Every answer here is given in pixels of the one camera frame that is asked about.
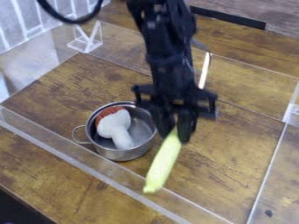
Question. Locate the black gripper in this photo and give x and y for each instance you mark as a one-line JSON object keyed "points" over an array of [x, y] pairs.
{"points": [[174, 93]]}

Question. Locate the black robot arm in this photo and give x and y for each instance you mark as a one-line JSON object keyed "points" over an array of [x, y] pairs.
{"points": [[167, 25]]}

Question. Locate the stainless steel pot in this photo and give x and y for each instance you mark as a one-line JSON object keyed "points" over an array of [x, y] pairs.
{"points": [[142, 131]]}

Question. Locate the plush mushroom toy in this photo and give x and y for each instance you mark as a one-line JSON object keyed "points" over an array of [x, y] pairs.
{"points": [[113, 124]]}

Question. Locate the clear acrylic triangle stand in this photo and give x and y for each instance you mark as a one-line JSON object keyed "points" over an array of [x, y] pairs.
{"points": [[86, 43]]}

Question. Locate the black strip on wall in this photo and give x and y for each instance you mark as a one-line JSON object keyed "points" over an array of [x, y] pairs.
{"points": [[230, 18]]}

